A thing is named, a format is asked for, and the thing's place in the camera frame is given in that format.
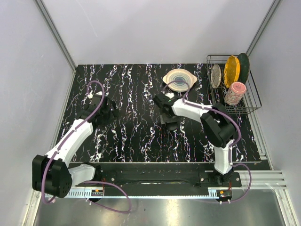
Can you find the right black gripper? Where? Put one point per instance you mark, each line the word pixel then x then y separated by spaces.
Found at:
pixel 163 119

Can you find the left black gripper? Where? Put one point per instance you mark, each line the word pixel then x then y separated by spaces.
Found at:
pixel 113 114

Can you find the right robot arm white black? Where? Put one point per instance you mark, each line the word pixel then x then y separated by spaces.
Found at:
pixel 219 128

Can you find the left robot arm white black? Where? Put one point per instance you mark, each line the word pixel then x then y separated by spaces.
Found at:
pixel 51 173

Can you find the beige plate blue rings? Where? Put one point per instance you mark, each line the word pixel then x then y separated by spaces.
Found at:
pixel 179 78

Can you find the black marble pattern mat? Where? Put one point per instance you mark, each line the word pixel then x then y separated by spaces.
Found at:
pixel 137 135

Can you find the grey speckled plate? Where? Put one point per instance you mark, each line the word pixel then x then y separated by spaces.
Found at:
pixel 216 76

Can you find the pink patterned cup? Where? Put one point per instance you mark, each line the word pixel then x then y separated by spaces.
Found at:
pixel 235 93

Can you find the yellow scalloped plate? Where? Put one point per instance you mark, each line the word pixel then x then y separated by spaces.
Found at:
pixel 231 71

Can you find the dark green plate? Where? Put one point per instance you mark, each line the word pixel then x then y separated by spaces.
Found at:
pixel 244 67

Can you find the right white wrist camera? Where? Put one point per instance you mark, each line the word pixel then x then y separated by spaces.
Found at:
pixel 170 95

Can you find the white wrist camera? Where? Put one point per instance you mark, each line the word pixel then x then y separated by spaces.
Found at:
pixel 91 94
pixel 170 95

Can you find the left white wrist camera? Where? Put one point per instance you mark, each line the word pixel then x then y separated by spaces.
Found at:
pixel 91 94

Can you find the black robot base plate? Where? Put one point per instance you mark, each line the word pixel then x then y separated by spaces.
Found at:
pixel 164 179

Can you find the black wire dish rack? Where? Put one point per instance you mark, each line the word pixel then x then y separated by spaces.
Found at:
pixel 250 101

